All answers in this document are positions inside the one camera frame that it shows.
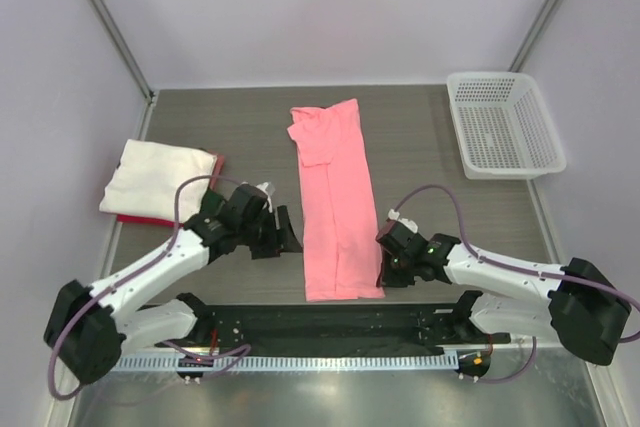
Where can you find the folded white t shirt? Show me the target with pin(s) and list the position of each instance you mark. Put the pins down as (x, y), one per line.
(155, 182)

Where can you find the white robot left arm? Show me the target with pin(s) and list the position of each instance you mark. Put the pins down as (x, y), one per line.
(91, 327)

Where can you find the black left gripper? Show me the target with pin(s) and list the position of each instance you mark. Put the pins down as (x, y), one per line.
(287, 240)

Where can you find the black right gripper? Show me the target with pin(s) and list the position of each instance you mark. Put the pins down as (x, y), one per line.
(389, 279)

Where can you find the slotted cable duct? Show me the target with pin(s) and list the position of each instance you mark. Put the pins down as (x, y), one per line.
(176, 363)

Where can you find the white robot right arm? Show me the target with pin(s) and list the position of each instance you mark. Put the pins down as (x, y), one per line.
(573, 304)

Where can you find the folded red t shirt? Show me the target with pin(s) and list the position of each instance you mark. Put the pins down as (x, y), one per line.
(145, 221)

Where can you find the pink t shirt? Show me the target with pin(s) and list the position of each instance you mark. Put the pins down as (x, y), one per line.
(341, 258)

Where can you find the aluminium frame post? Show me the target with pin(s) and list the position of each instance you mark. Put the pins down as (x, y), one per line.
(122, 48)
(534, 34)

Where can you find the right aluminium frame post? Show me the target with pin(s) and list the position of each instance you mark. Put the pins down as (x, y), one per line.
(534, 34)

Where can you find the white plastic basket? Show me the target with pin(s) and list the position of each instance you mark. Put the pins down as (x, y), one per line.
(503, 127)

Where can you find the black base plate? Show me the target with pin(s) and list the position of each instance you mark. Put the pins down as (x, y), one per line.
(337, 330)

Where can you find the left aluminium frame post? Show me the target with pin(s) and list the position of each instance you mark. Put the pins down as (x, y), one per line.
(122, 48)

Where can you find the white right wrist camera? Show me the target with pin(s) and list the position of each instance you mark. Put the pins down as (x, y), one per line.
(395, 215)

